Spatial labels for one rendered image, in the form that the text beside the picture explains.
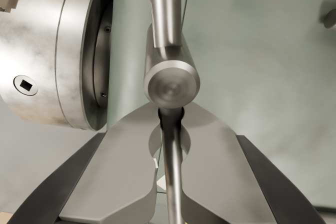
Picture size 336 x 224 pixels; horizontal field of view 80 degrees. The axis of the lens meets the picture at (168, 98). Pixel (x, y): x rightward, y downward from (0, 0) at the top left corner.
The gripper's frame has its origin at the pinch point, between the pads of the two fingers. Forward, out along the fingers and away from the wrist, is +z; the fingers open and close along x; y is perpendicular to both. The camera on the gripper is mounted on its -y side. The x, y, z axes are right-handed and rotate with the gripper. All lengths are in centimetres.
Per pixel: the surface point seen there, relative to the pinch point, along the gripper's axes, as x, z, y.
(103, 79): -11.8, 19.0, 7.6
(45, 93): -18.9, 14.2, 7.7
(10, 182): -159, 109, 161
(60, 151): -103, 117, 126
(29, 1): -19.6, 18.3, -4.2
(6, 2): -23.1, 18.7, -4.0
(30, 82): -20.6, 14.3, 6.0
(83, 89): -13.5, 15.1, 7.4
